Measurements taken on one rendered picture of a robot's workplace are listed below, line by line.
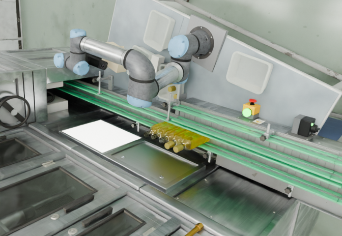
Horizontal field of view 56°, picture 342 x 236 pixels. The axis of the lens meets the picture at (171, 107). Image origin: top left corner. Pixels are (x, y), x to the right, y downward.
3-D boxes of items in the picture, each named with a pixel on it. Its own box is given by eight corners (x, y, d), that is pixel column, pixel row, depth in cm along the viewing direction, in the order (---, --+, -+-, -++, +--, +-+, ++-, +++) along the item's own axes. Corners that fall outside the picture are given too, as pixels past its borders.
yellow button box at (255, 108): (247, 113, 178) (240, 116, 173) (249, 100, 176) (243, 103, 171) (259, 117, 174) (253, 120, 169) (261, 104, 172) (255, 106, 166)
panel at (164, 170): (101, 122, 228) (58, 135, 203) (101, 118, 227) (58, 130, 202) (205, 170, 176) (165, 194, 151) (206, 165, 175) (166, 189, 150)
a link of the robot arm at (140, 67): (148, 58, 131) (62, 29, 150) (145, 82, 135) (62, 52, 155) (163, 53, 140) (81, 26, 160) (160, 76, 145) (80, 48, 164)
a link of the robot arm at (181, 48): (200, 36, 174) (184, 38, 164) (196, 60, 180) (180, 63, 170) (183, 31, 180) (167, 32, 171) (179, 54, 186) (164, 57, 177)
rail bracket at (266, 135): (268, 132, 159) (257, 140, 149) (272, 118, 157) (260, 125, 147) (277, 135, 157) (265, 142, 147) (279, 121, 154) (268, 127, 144)
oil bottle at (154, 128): (170, 126, 200) (147, 135, 184) (171, 118, 198) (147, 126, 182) (177, 129, 196) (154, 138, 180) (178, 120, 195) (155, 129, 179)
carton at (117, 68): (113, 41, 193) (103, 42, 187) (130, 53, 185) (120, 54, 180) (109, 59, 198) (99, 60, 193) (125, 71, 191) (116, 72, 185)
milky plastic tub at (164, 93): (165, 94, 214) (156, 97, 208) (168, 61, 207) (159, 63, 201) (186, 101, 204) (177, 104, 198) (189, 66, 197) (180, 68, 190)
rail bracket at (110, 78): (115, 89, 241) (90, 94, 224) (116, 67, 236) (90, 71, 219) (119, 91, 238) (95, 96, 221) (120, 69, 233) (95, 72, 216)
